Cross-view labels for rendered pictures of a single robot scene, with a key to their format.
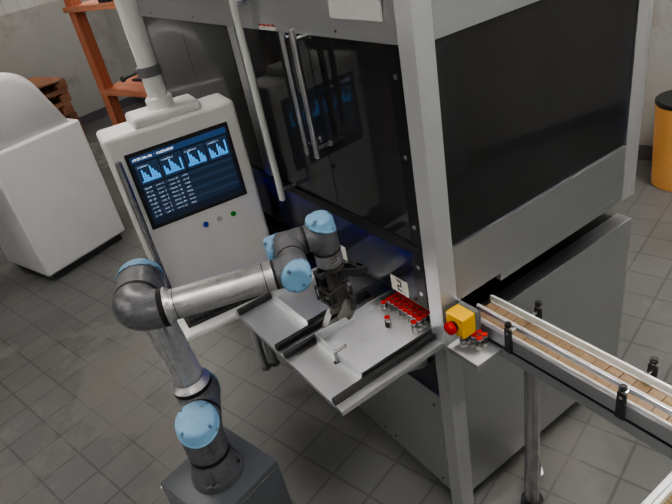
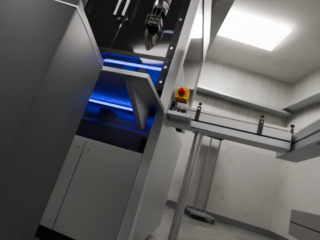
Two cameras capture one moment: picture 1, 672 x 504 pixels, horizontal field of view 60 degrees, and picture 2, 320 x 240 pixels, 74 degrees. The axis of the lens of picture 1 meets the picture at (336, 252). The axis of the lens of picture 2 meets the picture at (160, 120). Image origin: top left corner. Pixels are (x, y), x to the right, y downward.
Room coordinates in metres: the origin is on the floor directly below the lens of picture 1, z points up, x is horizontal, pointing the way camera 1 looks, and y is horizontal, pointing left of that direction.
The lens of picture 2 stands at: (0.57, 0.57, 0.52)
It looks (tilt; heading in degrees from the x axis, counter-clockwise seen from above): 14 degrees up; 314
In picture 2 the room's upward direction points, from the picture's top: 17 degrees clockwise
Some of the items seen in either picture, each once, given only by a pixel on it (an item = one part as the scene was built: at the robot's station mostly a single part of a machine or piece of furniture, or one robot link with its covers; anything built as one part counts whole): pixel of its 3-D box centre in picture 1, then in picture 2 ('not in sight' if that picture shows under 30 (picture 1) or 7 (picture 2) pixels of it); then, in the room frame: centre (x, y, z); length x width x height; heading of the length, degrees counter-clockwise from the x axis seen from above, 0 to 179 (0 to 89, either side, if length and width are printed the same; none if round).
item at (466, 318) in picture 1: (462, 320); (182, 95); (1.34, -0.33, 0.99); 0.08 x 0.07 x 0.07; 119
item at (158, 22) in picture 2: (333, 282); (155, 21); (1.34, 0.03, 1.23); 0.09 x 0.08 x 0.12; 125
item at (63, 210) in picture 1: (30, 170); not in sight; (4.40, 2.18, 0.76); 0.77 x 0.69 x 1.52; 136
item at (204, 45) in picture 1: (222, 94); not in sight; (2.48, 0.33, 1.50); 0.49 x 0.01 x 0.59; 29
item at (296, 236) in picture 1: (287, 248); not in sight; (1.31, 0.12, 1.38); 0.11 x 0.11 x 0.08; 7
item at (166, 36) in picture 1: (179, 80); not in sight; (2.91, 0.57, 1.50); 0.48 x 0.01 x 0.59; 29
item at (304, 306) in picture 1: (326, 288); not in sight; (1.79, 0.06, 0.90); 0.34 x 0.26 x 0.04; 119
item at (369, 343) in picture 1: (379, 330); not in sight; (1.49, -0.09, 0.90); 0.34 x 0.26 x 0.04; 119
